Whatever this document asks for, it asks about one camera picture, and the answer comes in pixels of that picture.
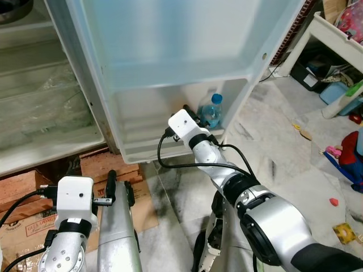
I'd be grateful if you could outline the white fridge door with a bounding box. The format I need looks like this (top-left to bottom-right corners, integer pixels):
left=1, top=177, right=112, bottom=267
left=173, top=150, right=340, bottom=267
left=44, top=0, right=310, bottom=165

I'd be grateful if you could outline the white fridge body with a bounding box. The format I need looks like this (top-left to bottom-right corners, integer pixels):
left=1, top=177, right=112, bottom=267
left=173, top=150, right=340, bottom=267
left=0, top=0, right=111, bottom=177

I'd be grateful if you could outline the clear fridge crisper drawer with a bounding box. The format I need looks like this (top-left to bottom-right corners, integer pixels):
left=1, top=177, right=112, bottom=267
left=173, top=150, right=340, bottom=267
left=0, top=57, right=105, bottom=166

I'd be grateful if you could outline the water bottle blue cap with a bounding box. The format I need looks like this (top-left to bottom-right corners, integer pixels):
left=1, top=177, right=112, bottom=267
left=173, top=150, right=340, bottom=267
left=199, top=92, right=223, bottom=130

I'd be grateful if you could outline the silver robot left leg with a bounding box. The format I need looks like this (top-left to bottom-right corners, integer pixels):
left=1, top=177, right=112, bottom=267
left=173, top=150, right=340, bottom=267
left=96, top=180, right=143, bottom=272

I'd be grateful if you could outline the red blue spiderman toy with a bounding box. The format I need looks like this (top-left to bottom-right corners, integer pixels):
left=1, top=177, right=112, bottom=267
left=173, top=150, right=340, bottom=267
left=339, top=130, right=363, bottom=193

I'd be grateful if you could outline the yellow wooden block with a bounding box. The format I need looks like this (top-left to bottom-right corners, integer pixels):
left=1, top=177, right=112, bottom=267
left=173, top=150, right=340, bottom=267
left=332, top=223, right=356, bottom=245

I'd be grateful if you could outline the wooden toy piece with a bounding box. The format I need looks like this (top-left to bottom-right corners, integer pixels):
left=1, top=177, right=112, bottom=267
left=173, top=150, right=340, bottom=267
left=292, top=123, right=314, bottom=141

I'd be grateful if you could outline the pink toy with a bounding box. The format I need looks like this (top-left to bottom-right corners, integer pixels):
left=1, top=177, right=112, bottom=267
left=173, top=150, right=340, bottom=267
left=324, top=144, right=344, bottom=159

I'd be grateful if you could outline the black silver robot right leg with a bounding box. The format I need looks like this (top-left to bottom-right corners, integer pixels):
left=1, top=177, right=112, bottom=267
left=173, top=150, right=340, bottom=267
left=192, top=190, right=227, bottom=272

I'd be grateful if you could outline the black storage box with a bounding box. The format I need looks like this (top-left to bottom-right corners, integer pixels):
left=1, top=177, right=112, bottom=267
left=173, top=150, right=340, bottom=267
left=295, top=54, right=341, bottom=91

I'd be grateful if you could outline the red grid pattern panel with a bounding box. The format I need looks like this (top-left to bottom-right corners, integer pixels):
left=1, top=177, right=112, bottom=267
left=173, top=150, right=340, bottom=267
left=271, top=0, right=315, bottom=66

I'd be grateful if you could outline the white plastic tube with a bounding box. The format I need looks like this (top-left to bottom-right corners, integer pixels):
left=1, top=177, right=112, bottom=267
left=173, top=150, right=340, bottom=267
left=322, top=85, right=363, bottom=120

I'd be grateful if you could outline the green stick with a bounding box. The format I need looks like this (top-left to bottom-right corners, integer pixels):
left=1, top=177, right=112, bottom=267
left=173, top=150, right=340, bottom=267
left=345, top=79, right=363, bottom=97

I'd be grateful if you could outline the white shelf table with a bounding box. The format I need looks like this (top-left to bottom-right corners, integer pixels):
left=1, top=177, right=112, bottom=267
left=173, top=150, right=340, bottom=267
left=282, top=10, right=363, bottom=121

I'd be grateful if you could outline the pink patterned bag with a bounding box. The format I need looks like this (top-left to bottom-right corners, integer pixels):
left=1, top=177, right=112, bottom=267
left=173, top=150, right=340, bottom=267
left=335, top=0, right=363, bottom=43

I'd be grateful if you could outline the dark metal pot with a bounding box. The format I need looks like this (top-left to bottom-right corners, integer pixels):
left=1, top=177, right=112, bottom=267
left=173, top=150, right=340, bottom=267
left=0, top=0, right=33, bottom=24

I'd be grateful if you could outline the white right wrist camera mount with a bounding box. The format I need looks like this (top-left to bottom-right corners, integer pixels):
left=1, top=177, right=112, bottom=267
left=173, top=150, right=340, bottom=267
left=168, top=109, right=206, bottom=142

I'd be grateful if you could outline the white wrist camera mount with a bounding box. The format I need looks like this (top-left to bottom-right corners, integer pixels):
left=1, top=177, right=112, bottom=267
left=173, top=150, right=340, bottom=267
left=57, top=176, right=95, bottom=226
left=168, top=109, right=206, bottom=142

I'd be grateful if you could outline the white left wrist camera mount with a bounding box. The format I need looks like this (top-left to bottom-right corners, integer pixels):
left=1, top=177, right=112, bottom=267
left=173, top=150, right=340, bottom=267
left=57, top=176, right=95, bottom=226

